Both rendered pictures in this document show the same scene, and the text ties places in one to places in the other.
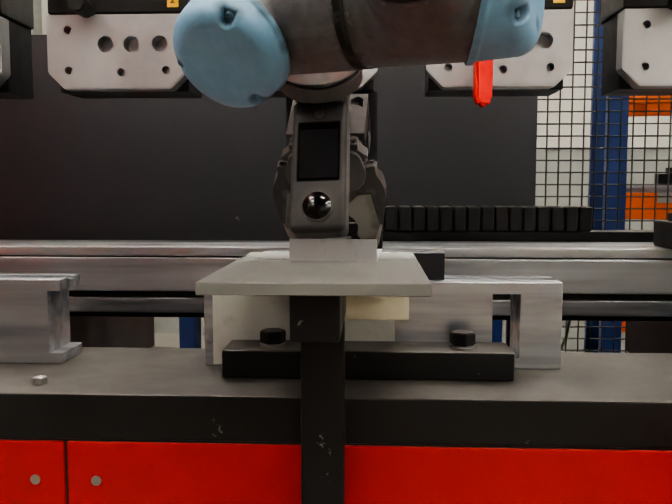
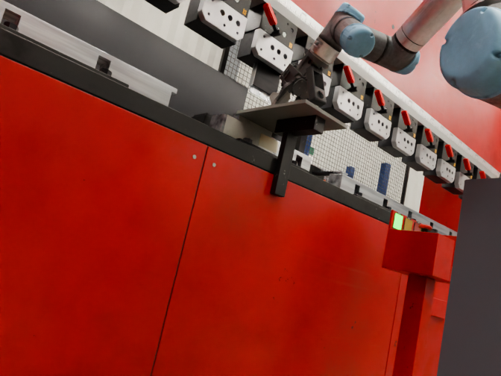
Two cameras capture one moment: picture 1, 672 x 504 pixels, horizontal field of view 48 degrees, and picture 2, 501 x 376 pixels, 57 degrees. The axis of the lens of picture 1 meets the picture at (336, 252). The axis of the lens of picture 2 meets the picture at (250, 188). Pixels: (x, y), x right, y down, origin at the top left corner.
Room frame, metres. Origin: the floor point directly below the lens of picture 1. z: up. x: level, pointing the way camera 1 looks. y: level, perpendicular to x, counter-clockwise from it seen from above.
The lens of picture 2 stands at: (-0.14, 0.91, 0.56)
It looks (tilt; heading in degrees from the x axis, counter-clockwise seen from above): 10 degrees up; 316
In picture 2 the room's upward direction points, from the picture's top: 13 degrees clockwise
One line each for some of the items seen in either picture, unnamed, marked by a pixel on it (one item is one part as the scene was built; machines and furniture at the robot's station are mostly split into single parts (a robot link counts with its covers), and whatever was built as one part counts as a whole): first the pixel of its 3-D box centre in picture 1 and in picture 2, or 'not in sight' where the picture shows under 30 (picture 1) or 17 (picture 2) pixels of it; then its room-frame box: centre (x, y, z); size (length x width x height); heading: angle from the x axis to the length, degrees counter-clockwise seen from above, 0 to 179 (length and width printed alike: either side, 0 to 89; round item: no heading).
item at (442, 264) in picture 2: not in sight; (426, 247); (0.48, -0.46, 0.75); 0.20 x 0.16 x 0.18; 87
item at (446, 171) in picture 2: not in sight; (440, 163); (0.79, -1.17, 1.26); 0.15 x 0.09 x 0.17; 87
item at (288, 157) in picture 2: (321, 400); (292, 157); (0.66, 0.01, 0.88); 0.14 x 0.04 x 0.22; 177
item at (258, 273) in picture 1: (323, 270); (290, 119); (0.70, 0.01, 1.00); 0.26 x 0.18 x 0.01; 177
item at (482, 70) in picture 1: (482, 58); not in sight; (0.78, -0.15, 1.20); 0.04 x 0.02 x 0.10; 177
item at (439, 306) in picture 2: not in sight; (438, 307); (0.64, -1.01, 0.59); 0.15 x 0.02 x 0.07; 87
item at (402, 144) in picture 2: not in sight; (398, 133); (0.81, -0.77, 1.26); 0.15 x 0.09 x 0.17; 87
